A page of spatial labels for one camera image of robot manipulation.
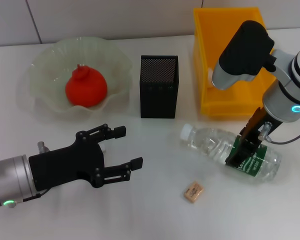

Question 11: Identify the black mesh pen holder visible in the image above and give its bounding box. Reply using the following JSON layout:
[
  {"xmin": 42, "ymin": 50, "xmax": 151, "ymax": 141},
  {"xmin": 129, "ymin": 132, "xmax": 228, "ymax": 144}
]
[{"xmin": 139, "ymin": 54, "xmax": 180, "ymax": 119}]

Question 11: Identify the small beige eraser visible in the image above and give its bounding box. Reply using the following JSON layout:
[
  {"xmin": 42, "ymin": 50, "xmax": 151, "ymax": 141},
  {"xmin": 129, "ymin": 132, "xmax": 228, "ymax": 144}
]
[{"xmin": 182, "ymin": 180, "xmax": 205, "ymax": 204}]

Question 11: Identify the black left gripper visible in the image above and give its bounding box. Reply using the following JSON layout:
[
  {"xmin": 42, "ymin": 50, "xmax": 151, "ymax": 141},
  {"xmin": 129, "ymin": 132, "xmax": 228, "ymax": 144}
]
[{"xmin": 28, "ymin": 122, "xmax": 144, "ymax": 192}]

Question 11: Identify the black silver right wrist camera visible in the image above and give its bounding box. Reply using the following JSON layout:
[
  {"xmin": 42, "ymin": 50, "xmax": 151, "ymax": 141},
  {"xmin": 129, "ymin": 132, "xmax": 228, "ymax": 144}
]
[{"xmin": 211, "ymin": 20, "xmax": 276, "ymax": 91}]

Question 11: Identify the green glass fruit plate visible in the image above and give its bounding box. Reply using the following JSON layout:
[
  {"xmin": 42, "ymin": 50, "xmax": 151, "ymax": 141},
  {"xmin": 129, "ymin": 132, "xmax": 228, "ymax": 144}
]
[{"xmin": 27, "ymin": 36, "xmax": 133, "ymax": 116}]

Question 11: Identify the red pomegranate toy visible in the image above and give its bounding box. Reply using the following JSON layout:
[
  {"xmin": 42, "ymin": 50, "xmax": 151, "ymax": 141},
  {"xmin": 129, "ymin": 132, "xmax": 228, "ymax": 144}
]
[{"xmin": 65, "ymin": 63, "xmax": 108, "ymax": 108}]

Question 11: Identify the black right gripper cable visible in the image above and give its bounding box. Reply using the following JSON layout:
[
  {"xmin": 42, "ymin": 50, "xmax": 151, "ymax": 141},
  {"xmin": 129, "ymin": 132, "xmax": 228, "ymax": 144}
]
[{"xmin": 258, "ymin": 121, "xmax": 300, "ymax": 145}]

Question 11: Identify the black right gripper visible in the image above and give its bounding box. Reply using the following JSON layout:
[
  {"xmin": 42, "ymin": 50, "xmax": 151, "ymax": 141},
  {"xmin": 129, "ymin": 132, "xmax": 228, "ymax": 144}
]
[{"xmin": 224, "ymin": 107, "xmax": 281, "ymax": 168}]

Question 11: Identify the yellow plastic bin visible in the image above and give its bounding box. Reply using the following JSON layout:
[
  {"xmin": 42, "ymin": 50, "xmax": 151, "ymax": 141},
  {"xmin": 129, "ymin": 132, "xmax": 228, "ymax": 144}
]
[{"xmin": 192, "ymin": 6, "xmax": 283, "ymax": 118}]

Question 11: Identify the clear green-label water bottle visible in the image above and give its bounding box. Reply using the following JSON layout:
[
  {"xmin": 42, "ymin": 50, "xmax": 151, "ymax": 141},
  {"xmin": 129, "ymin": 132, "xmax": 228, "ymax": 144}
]
[{"xmin": 179, "ymin": 123, "xmax": 283, "ymax": 185}]

